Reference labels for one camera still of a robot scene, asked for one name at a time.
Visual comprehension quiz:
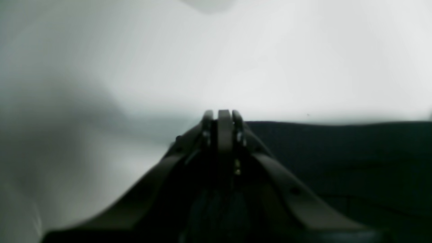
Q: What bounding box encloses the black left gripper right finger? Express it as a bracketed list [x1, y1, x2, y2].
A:
[232, 110, 388, 243]

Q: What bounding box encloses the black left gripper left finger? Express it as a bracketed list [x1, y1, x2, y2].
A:
[42, 110, 233, 243]

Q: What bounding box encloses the black T-shirt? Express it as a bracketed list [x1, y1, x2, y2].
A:
[247, 121, 432, 243]

